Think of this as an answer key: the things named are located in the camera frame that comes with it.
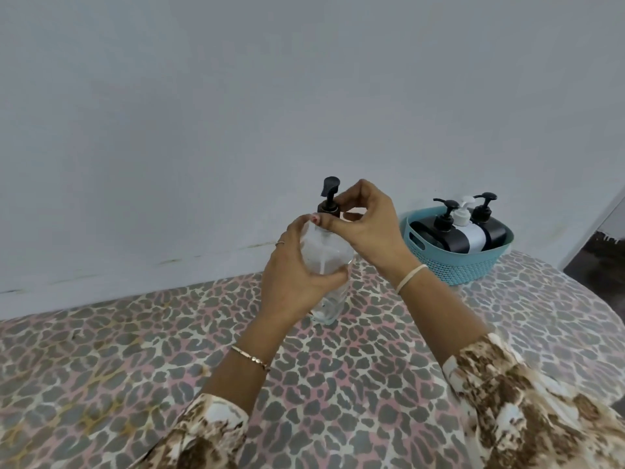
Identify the gold bracelet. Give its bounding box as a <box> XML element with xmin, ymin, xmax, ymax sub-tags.
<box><xmin>230</xmin><ymin>345</ymin><xmax>272</xmax><ymax>373</ymax></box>

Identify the black pump with long tube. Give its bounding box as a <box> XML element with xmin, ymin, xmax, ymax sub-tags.
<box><xmin>317</xmin><ymin>176</ymin><xmax>342</xmax><ymax>216</ymax></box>

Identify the short black pump head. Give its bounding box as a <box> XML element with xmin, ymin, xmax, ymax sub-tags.
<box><xmin>432</xmin><ymin>199</ymin><xmax>460</xmax><ymax>233</ymax></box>
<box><xmin>471</xmin><ymin>192</ymin><xmax>499</xmax><ymax>224</ymax></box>

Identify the person's left hand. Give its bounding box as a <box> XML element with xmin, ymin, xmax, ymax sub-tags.
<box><xmin>261</xmin><ymin>213</ymin><xmax>350</xmax><ymax>329</ymax></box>

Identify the leopard print ironing board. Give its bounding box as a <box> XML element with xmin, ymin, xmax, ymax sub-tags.
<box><xmin>0</xmin><ymin>248</ymin><xmax>625</xmax><ymax>469</ymax></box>

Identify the person's right hand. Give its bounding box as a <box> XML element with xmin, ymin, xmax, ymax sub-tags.
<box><xmin>317</xmin><ymin>178</ymin><xmax>428</xmax><ymax>284</ymax></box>

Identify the person's right forearm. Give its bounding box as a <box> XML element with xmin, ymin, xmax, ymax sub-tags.
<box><xmin>398</xmin><ymin>268</ymin><xmax>625</xmax><ymax>469</ymax></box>

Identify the white wrist band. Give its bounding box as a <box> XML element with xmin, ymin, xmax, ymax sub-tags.
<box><xmin>395</xmin><ymin>264</ymin><xmax>430</xmax><ymax>296</ymax></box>

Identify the teal plastic basket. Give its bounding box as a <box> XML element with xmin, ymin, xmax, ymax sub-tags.
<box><xmin>401</xmin><ymin>208</ymin><xmax>516</xmax><ymax>287</ymax></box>

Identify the black square soap dispenser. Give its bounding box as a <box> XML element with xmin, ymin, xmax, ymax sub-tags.
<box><xmin>469</xmin><ymin>192</ymin><xmax>508</xmax><ymax>251</ymax></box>

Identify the tall clear plastic bottle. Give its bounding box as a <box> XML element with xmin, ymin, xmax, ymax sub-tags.
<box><xmin>298</xmin><ymin>212</ymin><xmax>355</xmax><ymax>326</ymax></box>

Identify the person's left forearm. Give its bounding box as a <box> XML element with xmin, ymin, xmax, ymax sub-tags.
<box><xmin>132</xmin><ymin>315</ymin><xmax>296</xmax><ymax>469</ymax></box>

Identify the white soap dispenser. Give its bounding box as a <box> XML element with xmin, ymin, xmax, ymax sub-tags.
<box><xmin>451</xmin><ymin>195</ymin><xmax>488</xmax><ymax>253</ymax></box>

